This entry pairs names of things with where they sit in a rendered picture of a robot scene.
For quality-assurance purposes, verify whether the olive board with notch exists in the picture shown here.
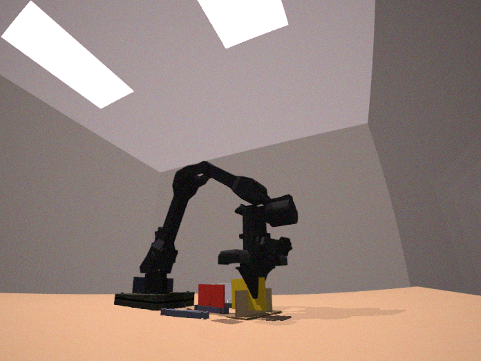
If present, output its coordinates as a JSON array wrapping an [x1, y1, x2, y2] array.
[[232, 277, 267, 311]]

